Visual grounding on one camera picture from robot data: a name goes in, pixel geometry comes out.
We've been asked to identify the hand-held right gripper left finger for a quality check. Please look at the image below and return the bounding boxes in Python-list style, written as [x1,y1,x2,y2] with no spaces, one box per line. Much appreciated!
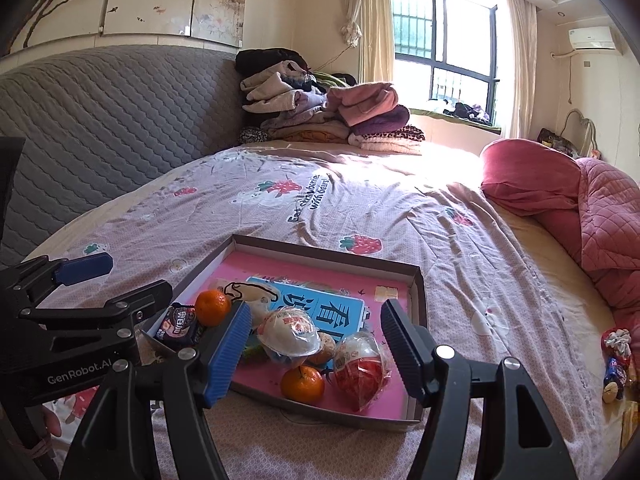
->
[60,300,253,480]

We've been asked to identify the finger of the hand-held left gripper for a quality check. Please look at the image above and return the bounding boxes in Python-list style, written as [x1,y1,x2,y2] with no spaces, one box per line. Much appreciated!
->
[20,280,173,333]
[0,252,115,311]

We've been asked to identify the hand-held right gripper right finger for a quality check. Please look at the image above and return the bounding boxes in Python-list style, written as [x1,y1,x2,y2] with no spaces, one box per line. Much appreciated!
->
[380,299,581,480]

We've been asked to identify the orange mandarin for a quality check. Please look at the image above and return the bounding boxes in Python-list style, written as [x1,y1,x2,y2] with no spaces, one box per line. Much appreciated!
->
[280,365,326,404]
[194,290,233,328]

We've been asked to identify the red and white egg toy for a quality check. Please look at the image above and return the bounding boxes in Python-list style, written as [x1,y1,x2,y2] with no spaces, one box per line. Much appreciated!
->
[332,331,388,413]

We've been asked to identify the blue snack packet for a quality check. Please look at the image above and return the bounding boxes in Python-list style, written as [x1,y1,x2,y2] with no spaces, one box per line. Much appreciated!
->
[152,302,206,346]

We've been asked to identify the cream scrunchie with black trim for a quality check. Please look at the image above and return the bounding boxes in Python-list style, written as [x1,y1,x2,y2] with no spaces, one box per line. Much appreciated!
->
[222,280,281,331]

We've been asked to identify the white and blue egg toy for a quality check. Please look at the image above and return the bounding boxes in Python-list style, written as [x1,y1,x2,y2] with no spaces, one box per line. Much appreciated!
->
[256,306,322,363]

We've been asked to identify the beige walnut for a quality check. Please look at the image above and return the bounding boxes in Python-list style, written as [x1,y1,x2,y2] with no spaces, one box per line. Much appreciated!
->
[310,332,337,366]

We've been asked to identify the grey cardboard box tray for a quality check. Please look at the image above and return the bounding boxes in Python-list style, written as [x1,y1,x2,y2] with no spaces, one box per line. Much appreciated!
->
[135,234,428,433]

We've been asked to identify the person's left hand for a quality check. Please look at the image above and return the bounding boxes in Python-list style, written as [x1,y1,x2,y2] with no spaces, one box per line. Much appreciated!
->
[40,404,64,439]

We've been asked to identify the grey quilted headboard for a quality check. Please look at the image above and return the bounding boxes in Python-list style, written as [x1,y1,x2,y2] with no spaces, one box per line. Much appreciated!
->
[0,45,251,271]

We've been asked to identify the strawberry print bed sheet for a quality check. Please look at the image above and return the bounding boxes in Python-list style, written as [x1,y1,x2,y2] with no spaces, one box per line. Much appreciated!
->
[25,140,626,480]

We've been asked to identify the cream mattress sheet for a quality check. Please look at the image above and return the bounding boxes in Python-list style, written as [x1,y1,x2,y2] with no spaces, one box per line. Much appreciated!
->
[492,205,640,461]

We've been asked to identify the pink pillow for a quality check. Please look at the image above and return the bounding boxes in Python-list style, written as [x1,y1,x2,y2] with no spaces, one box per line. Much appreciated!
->
[480,139,583,231]

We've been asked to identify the small colourful doll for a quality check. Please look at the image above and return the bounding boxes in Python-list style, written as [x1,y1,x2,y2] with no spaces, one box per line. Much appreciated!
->
[600,328,638,404]

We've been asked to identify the yellow packet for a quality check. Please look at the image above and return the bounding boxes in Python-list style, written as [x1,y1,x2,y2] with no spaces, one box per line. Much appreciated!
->
[620,400,640,453]

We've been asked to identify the pink quilt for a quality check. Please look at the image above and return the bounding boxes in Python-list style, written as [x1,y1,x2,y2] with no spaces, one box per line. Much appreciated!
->
[537,157,640,361]

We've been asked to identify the dark clothes on windowsill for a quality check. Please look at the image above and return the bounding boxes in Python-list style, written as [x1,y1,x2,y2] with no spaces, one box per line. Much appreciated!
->
[435,100,493,123]

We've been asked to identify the pile of folded clothes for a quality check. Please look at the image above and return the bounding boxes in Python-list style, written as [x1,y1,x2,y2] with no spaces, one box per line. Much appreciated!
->
[235,47,427,156]

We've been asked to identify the dark bag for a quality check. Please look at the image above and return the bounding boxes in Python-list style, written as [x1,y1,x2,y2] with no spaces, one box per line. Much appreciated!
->
[537,127,576,153]

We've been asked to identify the floral painted cabinet doors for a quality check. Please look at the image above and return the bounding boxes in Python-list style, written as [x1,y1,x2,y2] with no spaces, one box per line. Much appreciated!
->
[0,0,251,58]

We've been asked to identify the cream curtain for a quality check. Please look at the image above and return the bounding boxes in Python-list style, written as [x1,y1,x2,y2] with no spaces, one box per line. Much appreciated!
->
[342,0,396,83]
[497,0,538,138]

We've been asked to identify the barred window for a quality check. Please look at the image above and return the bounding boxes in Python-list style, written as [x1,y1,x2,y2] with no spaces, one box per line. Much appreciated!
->
[389,0,501,128]

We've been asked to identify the white air conditioner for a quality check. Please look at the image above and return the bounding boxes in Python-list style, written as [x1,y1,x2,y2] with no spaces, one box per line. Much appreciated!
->
[567,26,617,52]

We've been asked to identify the white air conditioner hose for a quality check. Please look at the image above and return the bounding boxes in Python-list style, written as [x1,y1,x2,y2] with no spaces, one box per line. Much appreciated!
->
[550,49,577,106]

